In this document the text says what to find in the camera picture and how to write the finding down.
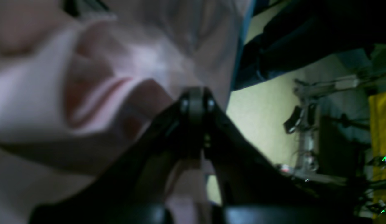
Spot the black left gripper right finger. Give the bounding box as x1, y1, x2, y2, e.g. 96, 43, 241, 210
203, 88, 373, 224

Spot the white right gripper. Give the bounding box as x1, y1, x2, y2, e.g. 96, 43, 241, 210
286, 75, 361, 174

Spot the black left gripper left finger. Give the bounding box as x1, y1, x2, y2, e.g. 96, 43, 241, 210
29, 87, 202, 224

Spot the pink T-shirt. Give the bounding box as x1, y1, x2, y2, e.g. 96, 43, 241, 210
0, 0, 254, 224

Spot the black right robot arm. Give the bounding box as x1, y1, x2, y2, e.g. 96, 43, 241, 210
233, 0, 386, 91

